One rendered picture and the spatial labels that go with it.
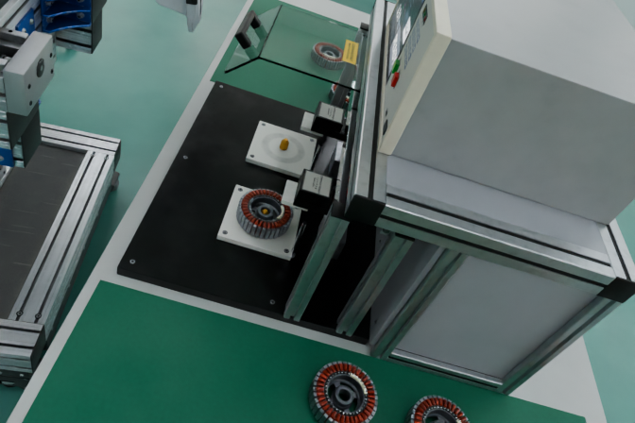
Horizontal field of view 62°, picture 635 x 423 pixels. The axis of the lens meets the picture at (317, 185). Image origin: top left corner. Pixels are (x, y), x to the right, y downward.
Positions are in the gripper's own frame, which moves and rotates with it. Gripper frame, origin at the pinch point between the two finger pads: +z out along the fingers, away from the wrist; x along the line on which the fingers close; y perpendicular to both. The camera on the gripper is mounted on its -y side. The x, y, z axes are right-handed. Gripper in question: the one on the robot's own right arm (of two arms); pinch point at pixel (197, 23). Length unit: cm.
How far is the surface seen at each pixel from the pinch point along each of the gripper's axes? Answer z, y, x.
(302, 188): 29.8, -19.5, -4.1
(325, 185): 30.1, -23.9, -6.2
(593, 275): 20, -60, 22
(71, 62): 87, 82, -163
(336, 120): 27.4, -26.8, -27.7
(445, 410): 52, -47, 25
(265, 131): 38, -11, -37
